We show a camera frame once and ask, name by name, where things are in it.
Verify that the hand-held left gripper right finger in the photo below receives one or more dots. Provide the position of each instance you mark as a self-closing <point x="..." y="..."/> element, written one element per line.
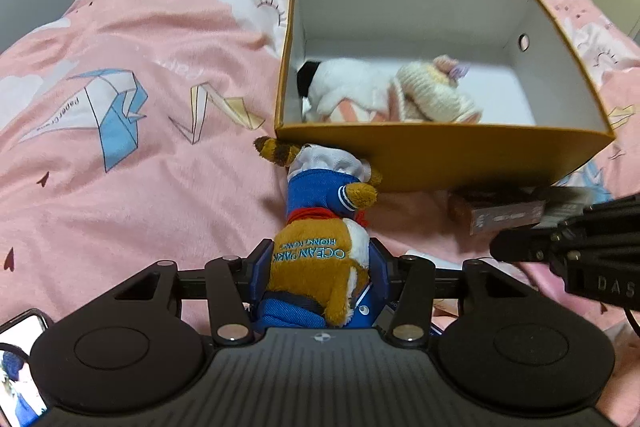
<point x="379" y="268"/>

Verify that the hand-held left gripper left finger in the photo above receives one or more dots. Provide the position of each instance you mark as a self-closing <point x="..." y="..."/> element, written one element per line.
<point x="256" y="274"/>

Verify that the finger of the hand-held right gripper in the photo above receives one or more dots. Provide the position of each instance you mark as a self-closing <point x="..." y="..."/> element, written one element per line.
<point x="525" y="244"/>
<point x="605" y="212"/>

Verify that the brown card box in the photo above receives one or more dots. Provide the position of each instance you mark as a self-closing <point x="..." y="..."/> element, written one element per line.
<point x="500" y="214"/>

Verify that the grey box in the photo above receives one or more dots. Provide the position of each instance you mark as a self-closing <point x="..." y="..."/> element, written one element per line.
<point x="562" y="202"/>

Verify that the brown plush toy blue outfit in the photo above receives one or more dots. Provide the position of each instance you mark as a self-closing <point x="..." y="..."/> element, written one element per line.
<point x="310" y="267"/>

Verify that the orange cardboard box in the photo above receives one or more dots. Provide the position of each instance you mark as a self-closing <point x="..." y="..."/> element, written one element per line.
<point x="450" y="157"/>

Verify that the pink printed blanket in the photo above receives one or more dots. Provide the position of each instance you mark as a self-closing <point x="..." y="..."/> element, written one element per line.
<point x="150" y="182"/>

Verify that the cream crocheted bunny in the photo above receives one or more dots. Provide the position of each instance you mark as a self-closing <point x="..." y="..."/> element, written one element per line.
<point x="430" y="92"/>

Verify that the white plush rabbit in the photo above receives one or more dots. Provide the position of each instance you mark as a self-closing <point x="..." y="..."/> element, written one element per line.
<point x="350" y="82"/>

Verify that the smartphone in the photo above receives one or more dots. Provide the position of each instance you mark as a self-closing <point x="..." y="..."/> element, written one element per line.
<point x="20" y="357"/>

